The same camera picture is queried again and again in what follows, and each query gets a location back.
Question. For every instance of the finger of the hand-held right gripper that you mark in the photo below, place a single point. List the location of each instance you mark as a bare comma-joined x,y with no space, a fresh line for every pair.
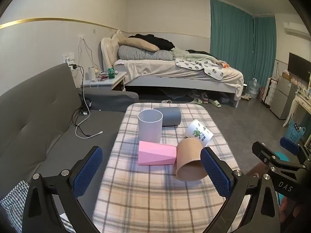
289,145
260,150

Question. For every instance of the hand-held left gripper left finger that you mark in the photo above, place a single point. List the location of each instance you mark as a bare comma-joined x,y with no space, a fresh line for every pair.
88,173

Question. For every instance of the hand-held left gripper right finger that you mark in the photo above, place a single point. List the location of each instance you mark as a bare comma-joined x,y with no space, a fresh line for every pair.
214,172

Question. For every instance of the brown paper cup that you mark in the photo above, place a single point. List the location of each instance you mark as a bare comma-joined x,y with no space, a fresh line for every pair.
187,159

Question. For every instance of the white printed paper cup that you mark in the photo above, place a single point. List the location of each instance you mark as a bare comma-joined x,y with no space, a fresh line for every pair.
197,131

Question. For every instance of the pink faceted cup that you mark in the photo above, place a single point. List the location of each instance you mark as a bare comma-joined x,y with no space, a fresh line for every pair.
155,154

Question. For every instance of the grey plastic cup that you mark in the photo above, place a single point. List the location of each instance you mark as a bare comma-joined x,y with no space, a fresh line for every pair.
171,117

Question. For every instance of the white plastic cup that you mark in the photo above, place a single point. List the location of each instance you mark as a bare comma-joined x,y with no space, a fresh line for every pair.
149,131

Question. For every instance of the person's right hand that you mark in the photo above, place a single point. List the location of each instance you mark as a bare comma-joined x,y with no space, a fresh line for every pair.
295,214

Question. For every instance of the blue plastic basket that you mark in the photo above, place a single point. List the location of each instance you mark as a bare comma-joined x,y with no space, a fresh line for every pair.
294,132

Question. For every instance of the white ornate table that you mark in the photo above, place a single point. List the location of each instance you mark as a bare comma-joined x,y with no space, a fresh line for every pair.
300,106

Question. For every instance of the grey refrigerator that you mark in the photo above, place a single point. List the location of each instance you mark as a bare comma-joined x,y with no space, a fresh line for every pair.
284,99

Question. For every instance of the beige sandals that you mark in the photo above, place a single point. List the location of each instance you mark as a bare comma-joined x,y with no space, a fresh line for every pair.
246,97

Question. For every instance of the clear water jug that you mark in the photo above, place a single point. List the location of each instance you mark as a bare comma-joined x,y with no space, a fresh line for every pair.
253,89

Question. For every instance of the plaid table cloth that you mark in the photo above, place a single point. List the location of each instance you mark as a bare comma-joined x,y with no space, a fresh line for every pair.
145,199

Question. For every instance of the green slipper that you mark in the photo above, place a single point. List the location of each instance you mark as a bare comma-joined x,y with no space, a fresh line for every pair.
215,103
167,101
195,101

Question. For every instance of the grey sofa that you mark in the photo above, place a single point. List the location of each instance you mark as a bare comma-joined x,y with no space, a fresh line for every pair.
36,116

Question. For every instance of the striped cloth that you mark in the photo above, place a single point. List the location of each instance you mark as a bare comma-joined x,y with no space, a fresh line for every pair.
12,195

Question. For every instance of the black television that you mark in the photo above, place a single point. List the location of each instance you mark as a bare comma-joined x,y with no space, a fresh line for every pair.
298,66

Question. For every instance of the white nightstand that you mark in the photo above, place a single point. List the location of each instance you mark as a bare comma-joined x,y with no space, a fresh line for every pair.
116,80

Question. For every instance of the teal curtain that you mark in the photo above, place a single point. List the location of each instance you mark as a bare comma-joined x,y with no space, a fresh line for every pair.
264,51
228,29

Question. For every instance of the white printed quilt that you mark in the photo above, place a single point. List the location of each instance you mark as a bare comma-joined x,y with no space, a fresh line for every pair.
201,68

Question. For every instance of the green drink can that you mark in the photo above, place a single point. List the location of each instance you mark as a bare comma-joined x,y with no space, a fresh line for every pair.
111,73

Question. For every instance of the white bed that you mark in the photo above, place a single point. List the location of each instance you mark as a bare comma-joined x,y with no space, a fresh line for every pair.
170,74

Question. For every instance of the grey-green blanket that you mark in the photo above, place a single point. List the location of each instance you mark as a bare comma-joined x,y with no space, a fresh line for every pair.
194,54

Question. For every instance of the white air conditioner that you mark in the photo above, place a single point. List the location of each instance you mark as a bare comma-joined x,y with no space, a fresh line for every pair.
295,28

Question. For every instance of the checkered pillow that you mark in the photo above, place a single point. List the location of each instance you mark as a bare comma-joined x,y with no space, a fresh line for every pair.
145,54

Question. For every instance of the beige plush cushion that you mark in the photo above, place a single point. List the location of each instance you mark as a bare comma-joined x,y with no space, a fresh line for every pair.
118,37

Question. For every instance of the beige pillow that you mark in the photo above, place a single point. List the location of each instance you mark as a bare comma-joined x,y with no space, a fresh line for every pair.
141,44

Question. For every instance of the black clothing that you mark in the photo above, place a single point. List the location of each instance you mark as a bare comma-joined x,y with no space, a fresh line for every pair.
158,41

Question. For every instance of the white wall socket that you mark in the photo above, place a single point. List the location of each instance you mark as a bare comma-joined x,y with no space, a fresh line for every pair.
68,57

